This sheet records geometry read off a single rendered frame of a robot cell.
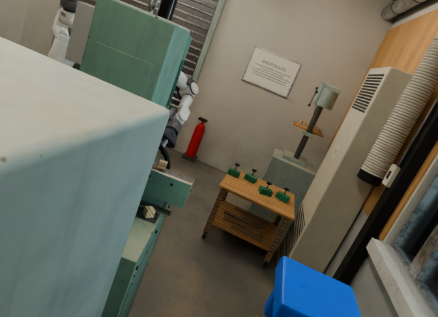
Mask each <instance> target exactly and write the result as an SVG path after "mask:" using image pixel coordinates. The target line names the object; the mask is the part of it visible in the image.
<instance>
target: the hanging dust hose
mask: <svg viewBox="0 0 438 317"><path fill-rule="evenodd" d="M431 43H432V44H430V47H428V49H429V50H426V51H427V52H425V55H423V56H424V57H423V58H422V61H420V62H421V63H419V66H417V68H416V69H415V70H416V71H414V74H413V76H412V77H411V79H410V80H409V81H410V82H408V85H407V87H405V90H403V91H404V92H403V93H402V95H401V97H400V98H399V100H398V102H397V105H395V108H394V110H393V113H391V115H390V117H389V118H388V119H389V120H387V122H388V123H386V125H384V126H385V127H383V129H384V130H381V131H382V132H380V135H379V137H377V138H378V140H376V142H375V144H374V146H373V147H372V148H373V149H371V150H372V151H370V153H369V156H367V158H366V160H365V162H364V163H363V164H364V165H362V167H361V169H360V170H359V172H358V174H357V177H358V178H359V179H361V180H363V181H364V182H366V183H368V184H370V185H373V186H375V187H379V186H380V185H381V183H382V181H383V179H384V177H385V174H387V172H388V170H389V167H391V166H390V165H392V163H391V162H393V160H395V159H394V158H396V156H395V155H398V154H397V153H399V152H398V151H400V148H402V147H401V145H403V143H404V141H406V139H405V138H407V136H408V134H409V133H410V131H411V128H413V127H412V126H414V124H413V123H416V122H415V121H418V120H417V119H418V118H419V116H420V113H422V112H421V111H423V108H425V106H426V103H428V101H427V100H430V99H429V98H431V96H430V95H433V93H434V92H435V91H434V90H436V87H438V86H437V85H438V33H437V35H435V38H434V39H433V41H432V42H431Z"/></svg>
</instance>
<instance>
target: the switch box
mask: <svg viewBox="0 0 438 317"><path fill-rule="evenodd" d="M94 9H95V7H94V6H92V5H88V4H87V3H83V2H81V1H78V4H77V7H76V12H75V16H74V21H73V24H72V30H71V33H70V38H69V41H68V47H67V50H66V55H65V59H68V60H69V61H72V62H75V63H77V64H79V65H80V64H81V61H82V58H83V53H84V49H85V45H86V42H87V37H88V34H89V28H90V25H91V20H92V17H93V12H94Z"/></svg>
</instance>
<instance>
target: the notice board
mask: <svg viewBox="0 0 438 317"><path fill-rule="evenodd" d="M301 66H302V64H301V63H298V62H296V61H294V60H291V59H288V58H286V57H284V56H281V55H278V54H277V53H274V52H271V51H268V50H266V49H264V48H261V47H259V46H256V45H255V46H254V49H253V51H252V54H251V56H250V59H249V61H248V64H247V66H246V69H245V71H244V74H243V76H242V79H241V80H242V81H244V82H247V83H250V84H252V85H254V86H257V87H260V88H262V89H264V90H266V91H269V92H271V93H274V94H276V95H279V96H281V97H284V98H288V96H289V93H290V91H291V89H292V86H293V84H294V83H295V80H296V78H297V76H298V73H299V71H300V68H301Z"/></svg>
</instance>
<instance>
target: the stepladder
mask: <svg viewBox="0 0 438 317"><path fill-rule="evenodd" d="M264 315H265V316H268V317H361V315H360V311H359V308H358V304H357V300H356V298H355V294H354V291H353V289H352V287H350V286H349V285H346V284H344V283H342V282H340V281H338V280H336V279H334V278H332V277H329V276H327V275H325V274H323V273H321V272H318V271H316V270H314V269H312V268H310V267H308V266H306V265H304V264H301V263H299V262H297V261H295V260H292V259H291V258H288V257H287V256H283V257H281V259H280V261H279V263H278V265H277V266H276V269H275V281H274V288H273V290H272V292H271V294H270V296H269V298H268V299H267V302H266V303H265V307H264Z"/></svg>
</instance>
